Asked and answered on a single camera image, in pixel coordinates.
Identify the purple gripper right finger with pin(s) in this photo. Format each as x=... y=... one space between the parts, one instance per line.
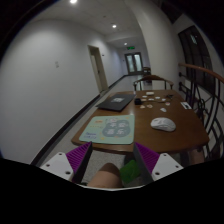
x=154 y=166

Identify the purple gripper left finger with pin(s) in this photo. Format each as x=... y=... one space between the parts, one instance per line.
x=70 y=166

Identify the white computer mouse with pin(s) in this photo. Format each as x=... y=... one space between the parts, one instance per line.
x=164 y=124

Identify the light green mouse pad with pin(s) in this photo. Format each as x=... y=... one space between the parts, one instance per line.
x=115 y=130

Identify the green slipper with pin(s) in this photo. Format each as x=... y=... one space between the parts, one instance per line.
x=130 y=173

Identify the person's bare knee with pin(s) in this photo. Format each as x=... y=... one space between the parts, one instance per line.
x=108 y=176

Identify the small white earbud case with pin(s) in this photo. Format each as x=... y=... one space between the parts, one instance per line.
x=163 y=109

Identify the small black box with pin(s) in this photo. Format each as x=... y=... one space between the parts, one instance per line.
x=138 y=101

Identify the black laptop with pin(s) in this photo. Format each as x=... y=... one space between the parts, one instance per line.
x=117 y=102

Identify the white card with print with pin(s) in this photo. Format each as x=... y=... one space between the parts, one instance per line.
x=186 y=105

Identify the white flat box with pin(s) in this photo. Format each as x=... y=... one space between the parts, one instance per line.
x=149 y=93

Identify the wooden armchair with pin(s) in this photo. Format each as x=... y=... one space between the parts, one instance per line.
x=157 y=82

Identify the curved wooden stair railing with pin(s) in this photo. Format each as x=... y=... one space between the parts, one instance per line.
x=204 y=92

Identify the glass double door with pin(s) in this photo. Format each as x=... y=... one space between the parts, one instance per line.
x=134 y=63

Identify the beige side door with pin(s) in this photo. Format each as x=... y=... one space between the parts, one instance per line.
x=98 y=68

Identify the green exit sign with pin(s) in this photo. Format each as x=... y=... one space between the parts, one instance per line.
x=131 y=48

